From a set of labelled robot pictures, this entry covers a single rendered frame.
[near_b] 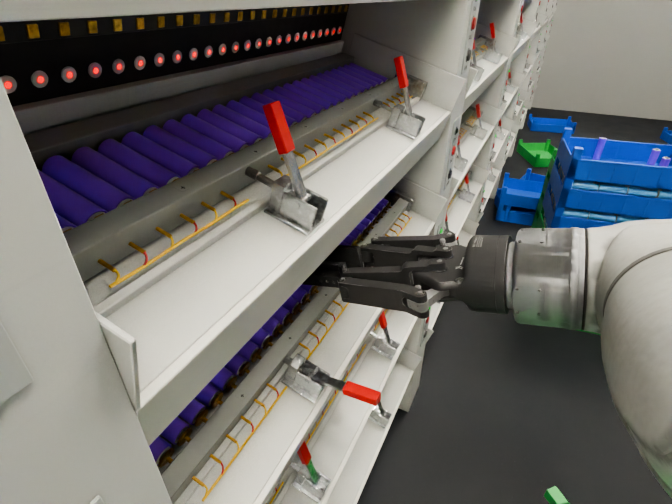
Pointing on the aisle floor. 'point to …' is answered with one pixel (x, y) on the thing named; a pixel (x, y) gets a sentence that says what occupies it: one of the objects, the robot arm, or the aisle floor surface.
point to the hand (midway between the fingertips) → (326, 265)
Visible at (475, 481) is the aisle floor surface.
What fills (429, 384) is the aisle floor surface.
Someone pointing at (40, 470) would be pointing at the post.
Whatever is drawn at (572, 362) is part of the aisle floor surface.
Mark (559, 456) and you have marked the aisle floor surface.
